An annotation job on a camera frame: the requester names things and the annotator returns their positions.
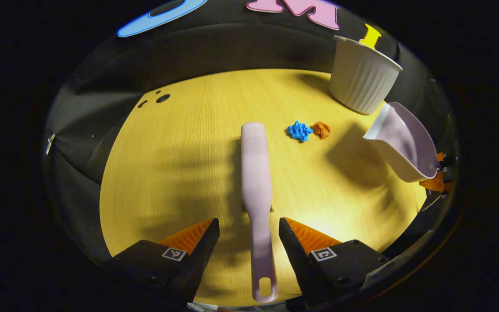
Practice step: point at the wooden desktop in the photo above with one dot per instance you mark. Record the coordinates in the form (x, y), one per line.
(180, 151)

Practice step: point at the orange paper scrap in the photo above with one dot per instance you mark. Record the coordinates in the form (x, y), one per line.
(321, 129)

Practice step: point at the white ribbed garbage bin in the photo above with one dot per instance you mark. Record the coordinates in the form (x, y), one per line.
(362, 82)

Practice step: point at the light purple dustpan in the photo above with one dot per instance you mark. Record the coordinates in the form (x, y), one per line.
(401, 143)

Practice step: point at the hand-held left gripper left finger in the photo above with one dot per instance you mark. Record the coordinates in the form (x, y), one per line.
(202, 260)

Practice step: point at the blue paper scrap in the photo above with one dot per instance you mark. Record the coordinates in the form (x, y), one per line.
(299, 131)

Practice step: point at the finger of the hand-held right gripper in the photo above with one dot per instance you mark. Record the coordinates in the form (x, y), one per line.
(433, 184)

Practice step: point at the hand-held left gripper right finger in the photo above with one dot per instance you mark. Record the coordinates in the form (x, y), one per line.
(295, 260)

